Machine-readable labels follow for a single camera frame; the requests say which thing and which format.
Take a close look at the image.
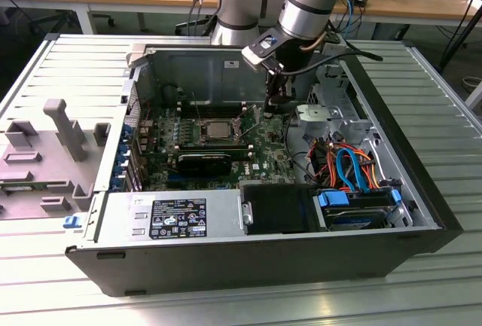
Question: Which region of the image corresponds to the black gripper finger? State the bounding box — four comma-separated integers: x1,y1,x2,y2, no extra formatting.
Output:
267,73,297,114
263,72,279,113

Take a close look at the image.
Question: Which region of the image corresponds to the silver CPU chip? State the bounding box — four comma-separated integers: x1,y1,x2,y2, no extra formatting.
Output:
205,120,233,141

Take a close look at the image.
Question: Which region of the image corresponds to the metal socket cover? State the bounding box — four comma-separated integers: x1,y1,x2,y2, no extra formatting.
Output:
231,111,248,139

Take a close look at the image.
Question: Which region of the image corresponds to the CPU socket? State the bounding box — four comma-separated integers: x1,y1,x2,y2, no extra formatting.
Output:
195,114,246,145

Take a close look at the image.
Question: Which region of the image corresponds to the blue expansion slot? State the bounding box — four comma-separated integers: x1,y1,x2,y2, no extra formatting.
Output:
167,173,223,183

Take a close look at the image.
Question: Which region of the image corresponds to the silver metal disk cage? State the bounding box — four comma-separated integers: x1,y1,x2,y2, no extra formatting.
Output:
295,62,377,142

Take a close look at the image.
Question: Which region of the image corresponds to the green motherboard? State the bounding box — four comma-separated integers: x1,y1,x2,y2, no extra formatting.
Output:
137,102,298,191

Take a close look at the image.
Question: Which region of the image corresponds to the black graphics card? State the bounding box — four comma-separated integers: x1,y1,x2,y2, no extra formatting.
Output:
176,152,233,177

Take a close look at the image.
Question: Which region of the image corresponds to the blue disk carrier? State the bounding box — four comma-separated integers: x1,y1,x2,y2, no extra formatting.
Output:
317,188,403,229

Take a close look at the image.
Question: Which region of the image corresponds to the hard disk drive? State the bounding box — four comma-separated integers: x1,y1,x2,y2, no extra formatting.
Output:
322,205,391,232

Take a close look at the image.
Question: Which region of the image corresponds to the black stand pole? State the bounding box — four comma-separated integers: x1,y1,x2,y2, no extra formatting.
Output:
438,0,482,71

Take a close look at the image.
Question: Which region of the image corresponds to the black and grey PC case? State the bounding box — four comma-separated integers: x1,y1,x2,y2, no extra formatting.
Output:
64,34,465,297

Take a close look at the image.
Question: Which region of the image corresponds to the white furniture piece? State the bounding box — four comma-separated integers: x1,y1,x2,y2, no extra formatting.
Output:
463,76,482,117

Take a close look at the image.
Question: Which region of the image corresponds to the silver power supply unit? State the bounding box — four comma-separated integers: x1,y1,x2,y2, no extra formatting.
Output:
92,189,244,243

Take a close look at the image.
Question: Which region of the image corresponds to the grey parts rack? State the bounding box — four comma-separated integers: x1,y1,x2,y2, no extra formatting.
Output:
0,98,113,221

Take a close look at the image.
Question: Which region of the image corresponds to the small blue plastic clip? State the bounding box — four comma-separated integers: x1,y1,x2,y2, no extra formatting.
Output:
62,215,83,231

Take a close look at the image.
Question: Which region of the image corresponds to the green RAM stick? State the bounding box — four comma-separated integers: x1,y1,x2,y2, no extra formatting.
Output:
0,184,37,193

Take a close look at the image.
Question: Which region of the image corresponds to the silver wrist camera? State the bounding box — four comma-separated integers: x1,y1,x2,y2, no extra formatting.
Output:
240,27,286,74

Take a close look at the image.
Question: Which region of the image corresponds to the thick black camera cable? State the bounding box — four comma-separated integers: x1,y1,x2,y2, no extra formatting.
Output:
280,49,384,75

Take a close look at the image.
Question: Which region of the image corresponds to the orange power wire bundle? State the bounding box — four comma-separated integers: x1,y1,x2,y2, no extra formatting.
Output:
308,141,381,191

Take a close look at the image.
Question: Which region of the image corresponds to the blue data wire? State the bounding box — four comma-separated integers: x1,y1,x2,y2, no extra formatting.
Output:
334,147,372,195

